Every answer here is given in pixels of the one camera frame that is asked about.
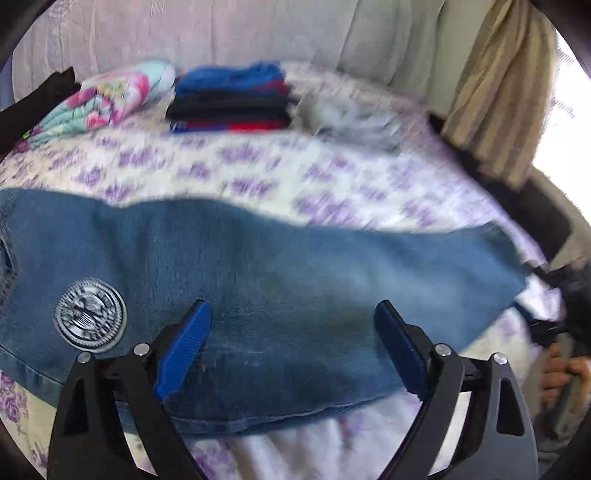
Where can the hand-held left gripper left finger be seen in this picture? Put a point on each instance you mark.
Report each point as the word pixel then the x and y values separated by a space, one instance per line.
pixel 182 350

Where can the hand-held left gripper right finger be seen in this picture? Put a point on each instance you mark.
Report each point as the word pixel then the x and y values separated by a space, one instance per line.
pixel 401 350

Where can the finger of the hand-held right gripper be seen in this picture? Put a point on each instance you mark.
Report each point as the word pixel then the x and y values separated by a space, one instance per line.
pixel 551 332

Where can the blue denim jeans pants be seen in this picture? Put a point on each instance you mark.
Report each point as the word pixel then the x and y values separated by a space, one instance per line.
pixel 277 277

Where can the person's right hand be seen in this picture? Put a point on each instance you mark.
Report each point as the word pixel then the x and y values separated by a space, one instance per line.
pixel 554 378

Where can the window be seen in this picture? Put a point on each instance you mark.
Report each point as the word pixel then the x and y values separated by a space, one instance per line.
pixel 568 115

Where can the purple floral bedspread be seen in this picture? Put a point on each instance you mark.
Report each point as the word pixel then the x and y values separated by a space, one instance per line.
pixel 277 161

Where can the beige striped curtain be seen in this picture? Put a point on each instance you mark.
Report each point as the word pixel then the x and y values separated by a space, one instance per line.
pixel 503 92

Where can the red folded garment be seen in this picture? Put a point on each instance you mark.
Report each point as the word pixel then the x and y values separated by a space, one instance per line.
pixel 249 126

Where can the grey garment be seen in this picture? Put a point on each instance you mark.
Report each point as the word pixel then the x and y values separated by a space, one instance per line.
pixel 346 120

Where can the black folded garment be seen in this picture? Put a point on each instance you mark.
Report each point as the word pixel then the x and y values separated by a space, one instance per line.
pixel 226 108

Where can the pink floral folded blanket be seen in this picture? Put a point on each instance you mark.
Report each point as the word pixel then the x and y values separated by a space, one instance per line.
pixel 106 101

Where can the blue folded garment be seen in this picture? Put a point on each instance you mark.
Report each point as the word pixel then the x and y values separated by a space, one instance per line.
pixel 231 76

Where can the pale lilac headboard cover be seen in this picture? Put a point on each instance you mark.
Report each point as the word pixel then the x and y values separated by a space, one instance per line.
pixel 207 32

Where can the dark bed frame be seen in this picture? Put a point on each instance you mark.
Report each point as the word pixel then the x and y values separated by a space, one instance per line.
pixel 540 217

